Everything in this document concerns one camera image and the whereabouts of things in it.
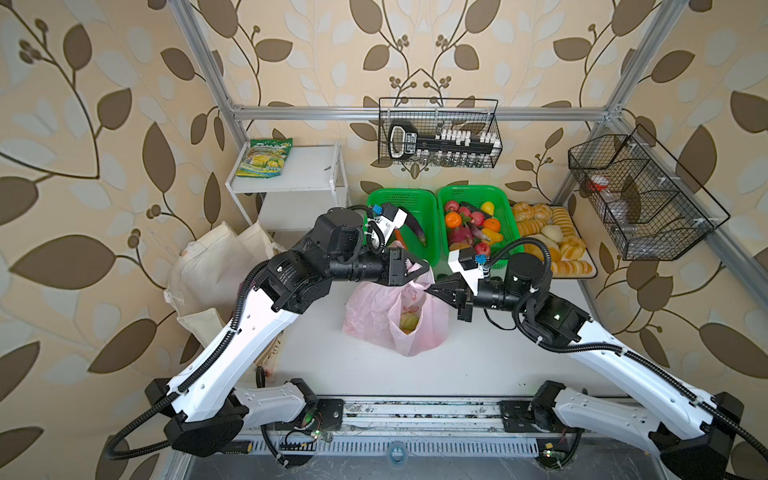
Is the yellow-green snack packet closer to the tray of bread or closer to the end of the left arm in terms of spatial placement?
the end of the left arm

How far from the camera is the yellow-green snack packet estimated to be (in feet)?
2.76

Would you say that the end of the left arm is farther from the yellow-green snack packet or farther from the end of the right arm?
the yellow-green snack packet

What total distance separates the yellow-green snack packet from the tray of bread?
0.85 metres

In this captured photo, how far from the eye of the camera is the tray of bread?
1.01 m

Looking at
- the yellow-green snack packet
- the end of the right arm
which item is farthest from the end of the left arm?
the yellow-green snack packet

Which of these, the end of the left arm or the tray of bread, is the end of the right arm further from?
the tray of bread

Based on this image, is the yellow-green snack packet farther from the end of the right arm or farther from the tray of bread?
the tray of bread

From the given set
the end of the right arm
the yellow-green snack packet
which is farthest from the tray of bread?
the yellow-green snack packet
